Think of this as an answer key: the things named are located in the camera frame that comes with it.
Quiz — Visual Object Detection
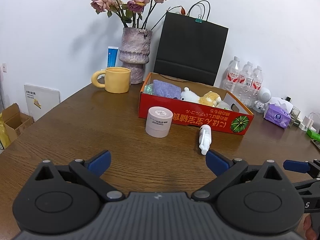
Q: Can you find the left clear water bottle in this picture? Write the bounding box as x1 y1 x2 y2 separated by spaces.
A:
223 56 240 93

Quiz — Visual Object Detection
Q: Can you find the right clear water bottle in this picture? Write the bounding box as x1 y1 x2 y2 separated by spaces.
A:
249 66 264 107

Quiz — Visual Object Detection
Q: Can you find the middle clear water bottle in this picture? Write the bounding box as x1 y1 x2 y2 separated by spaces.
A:
236 61 253 105

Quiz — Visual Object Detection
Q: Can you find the white cosmetic tube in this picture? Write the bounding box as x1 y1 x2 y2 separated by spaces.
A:
199 125 212 155

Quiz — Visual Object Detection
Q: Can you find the person's right hand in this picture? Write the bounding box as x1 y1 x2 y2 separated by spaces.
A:
303 215 318 240

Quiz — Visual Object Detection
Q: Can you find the red cardboard pumpkin box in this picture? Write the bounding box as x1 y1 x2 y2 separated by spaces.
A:
138 72 254 135

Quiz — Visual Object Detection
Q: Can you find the blue white tube box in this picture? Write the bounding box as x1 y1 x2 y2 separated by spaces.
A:
107 46 119 68

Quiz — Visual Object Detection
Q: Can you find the purple tissue pack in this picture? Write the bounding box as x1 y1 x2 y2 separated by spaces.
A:
263 97 293 129

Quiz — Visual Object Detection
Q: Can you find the pink round jar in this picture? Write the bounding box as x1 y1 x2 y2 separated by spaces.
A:
145 106 173 138

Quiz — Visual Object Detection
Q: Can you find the yellow ceramic mug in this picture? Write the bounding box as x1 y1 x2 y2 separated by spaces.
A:
91 67 131 94

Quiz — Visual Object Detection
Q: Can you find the white wall panel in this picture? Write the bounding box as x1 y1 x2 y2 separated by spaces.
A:
24 85 60 121

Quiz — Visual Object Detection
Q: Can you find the teal binder clip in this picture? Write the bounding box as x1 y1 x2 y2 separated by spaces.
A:
195 15 203 23

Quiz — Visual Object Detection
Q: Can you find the dried pink rose bouquet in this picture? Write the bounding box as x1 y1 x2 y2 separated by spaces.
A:
71 0 171 29

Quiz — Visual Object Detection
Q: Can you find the green object at edge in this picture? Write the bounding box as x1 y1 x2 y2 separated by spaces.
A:
306 129 320 141

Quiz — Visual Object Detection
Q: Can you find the white charger plug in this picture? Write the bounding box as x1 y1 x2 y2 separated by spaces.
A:
299 112 319 132

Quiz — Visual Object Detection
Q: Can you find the white robot speaker figure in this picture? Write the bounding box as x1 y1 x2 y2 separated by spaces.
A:
252 87 271 113

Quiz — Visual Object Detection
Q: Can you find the white and tan plush toy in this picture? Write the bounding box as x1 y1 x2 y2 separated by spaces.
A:
180 87 222 107

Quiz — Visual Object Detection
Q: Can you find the clear water bottle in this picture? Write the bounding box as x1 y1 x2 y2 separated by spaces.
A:
236 61 253 105
249 66 264 107
223 56 240 93

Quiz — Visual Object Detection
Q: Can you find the black paper shopping bag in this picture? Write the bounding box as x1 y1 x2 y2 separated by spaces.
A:
153 9 228 86

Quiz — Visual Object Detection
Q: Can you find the small cardboard box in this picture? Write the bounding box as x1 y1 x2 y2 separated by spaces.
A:
1 103 34 149

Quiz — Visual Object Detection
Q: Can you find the purple knit pouch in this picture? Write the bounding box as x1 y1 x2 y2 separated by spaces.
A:
153 80 181 99

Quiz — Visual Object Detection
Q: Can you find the purple textured vase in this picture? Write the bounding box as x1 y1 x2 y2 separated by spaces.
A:
119 27 152 85

